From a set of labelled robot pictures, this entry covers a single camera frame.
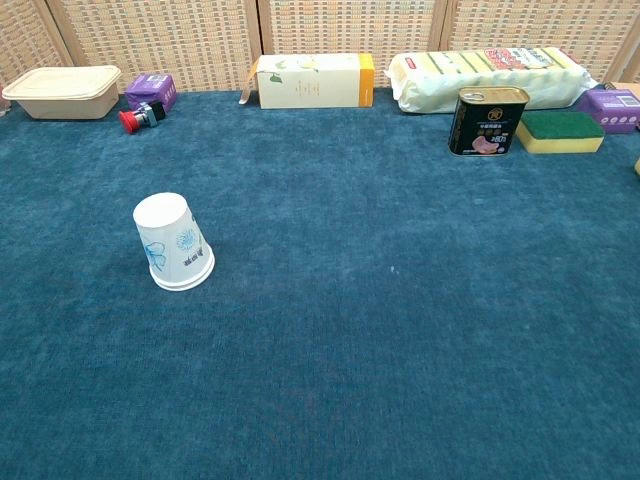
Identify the black luncheon meat can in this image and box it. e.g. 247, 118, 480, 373
447, 86, 531, 158

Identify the red emergency stop button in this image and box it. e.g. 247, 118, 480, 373
118, 101, 167, 137

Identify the purple tissue pack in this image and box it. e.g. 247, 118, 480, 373
124, 73, 179, 112
577, 88, 640, 135

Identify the green and yellow sponge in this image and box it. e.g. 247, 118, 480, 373
515, 110, 606, 155

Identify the yellow sponge multipack bag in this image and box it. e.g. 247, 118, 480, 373
384, 46, 600, 115

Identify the woven wooden folding screen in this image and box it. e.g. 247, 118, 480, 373
0, 0, 640, 96

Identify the beige lidded lunch box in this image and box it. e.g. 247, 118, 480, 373
1, 65, 123, 121

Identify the cream and orange carton box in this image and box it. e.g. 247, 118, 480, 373
238, 52, 376, 110

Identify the blue carpet table cover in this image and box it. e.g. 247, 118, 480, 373
0, 87, 640, 480

